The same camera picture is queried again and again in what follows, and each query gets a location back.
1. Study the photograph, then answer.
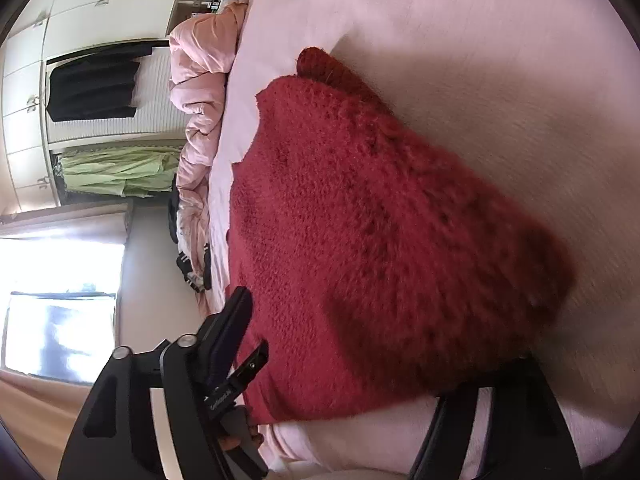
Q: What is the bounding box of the person's left hand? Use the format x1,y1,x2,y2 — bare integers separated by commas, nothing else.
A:
220,425,263,453

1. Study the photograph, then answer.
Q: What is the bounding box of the dark red knitted cardigan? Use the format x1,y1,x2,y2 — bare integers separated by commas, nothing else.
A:
227,47,576,423

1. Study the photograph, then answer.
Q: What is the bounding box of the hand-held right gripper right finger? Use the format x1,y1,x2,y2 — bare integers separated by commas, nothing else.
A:
409,355,583,480

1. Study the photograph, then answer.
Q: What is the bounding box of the black hanging garment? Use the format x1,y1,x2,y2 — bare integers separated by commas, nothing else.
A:
46,47,153,123

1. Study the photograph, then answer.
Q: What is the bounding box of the pink quilted duvet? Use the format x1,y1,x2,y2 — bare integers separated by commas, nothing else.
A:
167,2,251,221

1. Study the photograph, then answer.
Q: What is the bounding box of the white wardrobe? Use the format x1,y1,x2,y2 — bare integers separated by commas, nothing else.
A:
0,0,201,211

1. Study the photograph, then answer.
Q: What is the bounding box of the light green garment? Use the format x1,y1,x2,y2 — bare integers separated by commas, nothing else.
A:
55,147,183,198

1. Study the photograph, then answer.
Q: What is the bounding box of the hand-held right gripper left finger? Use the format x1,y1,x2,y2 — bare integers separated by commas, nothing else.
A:
57,286,253,480

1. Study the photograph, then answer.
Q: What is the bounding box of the black and white clothing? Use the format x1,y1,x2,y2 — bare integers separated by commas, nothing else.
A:
167,175,213,293

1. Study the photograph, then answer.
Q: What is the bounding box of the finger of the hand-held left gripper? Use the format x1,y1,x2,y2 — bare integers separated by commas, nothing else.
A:
227,340,271,395

